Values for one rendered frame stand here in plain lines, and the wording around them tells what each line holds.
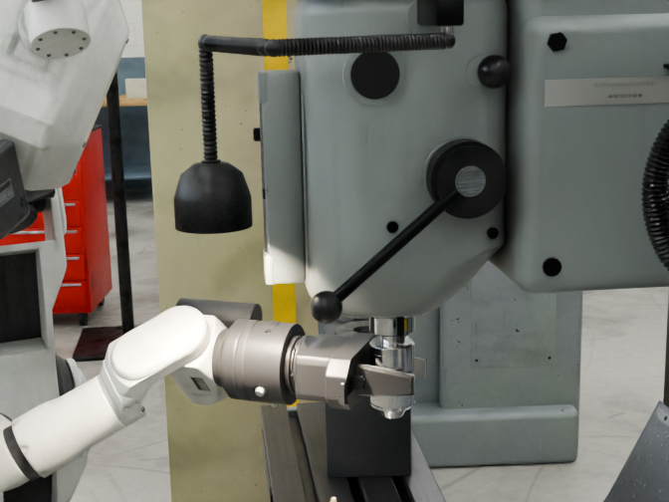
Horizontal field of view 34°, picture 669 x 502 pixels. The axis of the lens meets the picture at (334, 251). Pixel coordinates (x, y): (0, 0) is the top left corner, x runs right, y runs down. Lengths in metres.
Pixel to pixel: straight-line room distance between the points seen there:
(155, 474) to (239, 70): 1.71
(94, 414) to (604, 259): 0.56
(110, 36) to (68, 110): 0.13
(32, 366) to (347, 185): 0.83
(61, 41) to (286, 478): 0.69
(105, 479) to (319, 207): 3.02
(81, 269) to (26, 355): 4.02
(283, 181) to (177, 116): 1.75
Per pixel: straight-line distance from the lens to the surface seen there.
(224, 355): 1.16
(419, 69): 0.99
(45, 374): 1.71
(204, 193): 0.98
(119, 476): 3.98
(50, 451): 1.21
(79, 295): 5.74
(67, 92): 1.32
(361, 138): 0.98
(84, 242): 5.67
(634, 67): 1.02
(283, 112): 1.05
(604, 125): 1.01
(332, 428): 1.53
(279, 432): 1.72
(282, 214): 1.06
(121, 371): 1.17
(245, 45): 0.87
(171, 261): 2.86
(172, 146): 2.80
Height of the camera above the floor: 1.61
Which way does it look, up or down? 13 degrees down
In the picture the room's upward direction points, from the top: 1 degrees counter-clockwise
